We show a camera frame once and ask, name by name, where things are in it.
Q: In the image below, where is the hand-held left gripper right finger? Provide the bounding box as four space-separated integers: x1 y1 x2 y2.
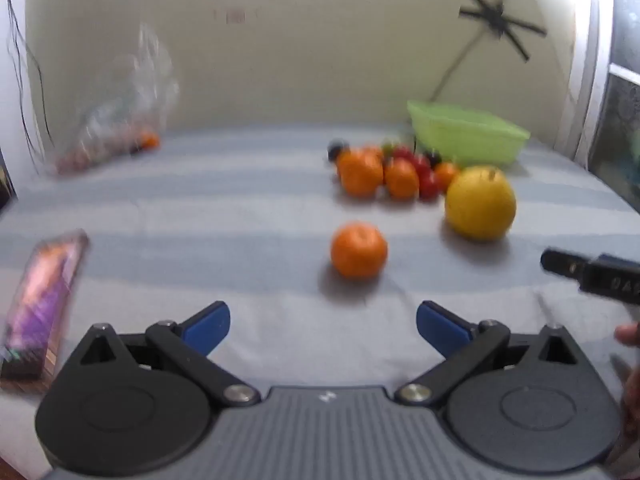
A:
394 301 587 407

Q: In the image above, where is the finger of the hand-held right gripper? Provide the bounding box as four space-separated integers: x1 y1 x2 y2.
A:
541 247 596 281

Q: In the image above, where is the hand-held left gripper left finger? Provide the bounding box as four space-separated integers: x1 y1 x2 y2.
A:
65 301 261 407

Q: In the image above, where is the yellow pear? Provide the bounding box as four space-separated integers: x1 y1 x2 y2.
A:
445 165 517 241

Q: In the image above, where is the orange mandarin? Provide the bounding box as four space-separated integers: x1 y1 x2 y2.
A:
339 149 385 198
384 157 420 200
330 222 389 281

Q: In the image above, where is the light green plastic basket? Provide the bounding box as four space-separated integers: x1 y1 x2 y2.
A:
406 100 531 166

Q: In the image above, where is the person's right hand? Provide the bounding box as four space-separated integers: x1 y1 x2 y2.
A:
612 322 640 441

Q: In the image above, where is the frosted window glass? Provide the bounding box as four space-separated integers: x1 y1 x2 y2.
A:
597 0 640 206

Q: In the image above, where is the smartphone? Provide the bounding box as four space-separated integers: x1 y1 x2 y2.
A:
0 230 91 393

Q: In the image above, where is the clear plastic bag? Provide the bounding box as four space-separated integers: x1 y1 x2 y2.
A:
52 22 178 176

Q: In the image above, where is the black tape cross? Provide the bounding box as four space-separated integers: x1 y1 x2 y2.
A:
459 0 548 63

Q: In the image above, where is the white window frame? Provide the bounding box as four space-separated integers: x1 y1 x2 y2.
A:
565 0 618 171

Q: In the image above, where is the grey wall cable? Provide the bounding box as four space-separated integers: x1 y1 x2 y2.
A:
430 30 493 103

